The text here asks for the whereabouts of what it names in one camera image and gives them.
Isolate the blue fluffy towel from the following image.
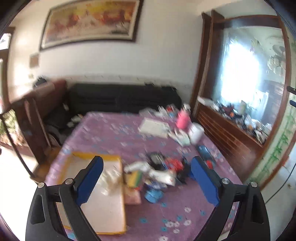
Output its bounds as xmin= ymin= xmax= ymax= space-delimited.
xmin=144 ymin=189 xmax=164 ymax=203

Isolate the red plastic bag bundle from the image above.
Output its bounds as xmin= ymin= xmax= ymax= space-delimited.
xmin=165 ymin=158 xmax=184 ymax=173

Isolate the black sofa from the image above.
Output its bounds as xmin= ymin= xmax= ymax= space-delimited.
xmin=65 ymin=83 xmax=182 ymax=115

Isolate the dark wooden chair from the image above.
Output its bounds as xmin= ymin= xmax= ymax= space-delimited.
xmin=0 ymin=108 xmax=39 ymax=183

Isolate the large white tissue pack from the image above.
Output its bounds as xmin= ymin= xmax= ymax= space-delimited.
xmin=148 ymin=170 xmax=176 ymax=186

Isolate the purple floral tablecloth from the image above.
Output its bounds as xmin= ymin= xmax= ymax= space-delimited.
xmin=43 ymin=111 xmax=243 ymax=241

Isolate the white cup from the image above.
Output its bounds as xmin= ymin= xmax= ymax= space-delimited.
xmin=188 ymin=123 xmax=204 ymax=145

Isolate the black motor with shaft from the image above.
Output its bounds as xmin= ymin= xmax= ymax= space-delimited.
xmin=147 ymin=152 xmax=166 ymax=171

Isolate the framed painting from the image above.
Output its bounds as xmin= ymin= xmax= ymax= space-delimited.
xmin=39 ymin=1 xmax=144 ymax=51

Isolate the yellow cardboard tray box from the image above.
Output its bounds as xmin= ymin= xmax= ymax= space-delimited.
xmin=57 ymin=152 xmax=126 ymax=235

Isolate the pink water bottle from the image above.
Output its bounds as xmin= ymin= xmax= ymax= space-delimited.
xmin=176 ymin=103 xmax=191 ymax=130

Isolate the blue Vinda tissue pack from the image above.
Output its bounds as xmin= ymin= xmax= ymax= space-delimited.
xmin=144 ymin=180 xmax=167 ymax=190

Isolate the colourful sponge cloths pack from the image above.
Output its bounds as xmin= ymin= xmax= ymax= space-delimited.
xmin=125 ymin=171 xmax=143 ymax=189

